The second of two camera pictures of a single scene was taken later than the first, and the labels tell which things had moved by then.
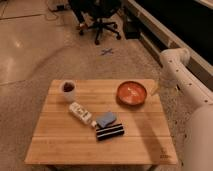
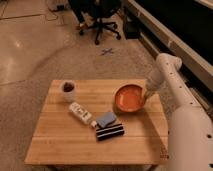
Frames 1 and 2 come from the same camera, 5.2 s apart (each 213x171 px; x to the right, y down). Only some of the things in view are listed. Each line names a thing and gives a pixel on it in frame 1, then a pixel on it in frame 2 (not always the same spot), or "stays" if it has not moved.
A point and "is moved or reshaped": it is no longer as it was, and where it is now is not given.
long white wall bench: [159, 36] stays
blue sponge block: [105, 118] stays
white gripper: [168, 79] to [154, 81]
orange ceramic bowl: [131, 95] is moved or reshaped
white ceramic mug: [68, 88] stays
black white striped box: [110, 132] stays
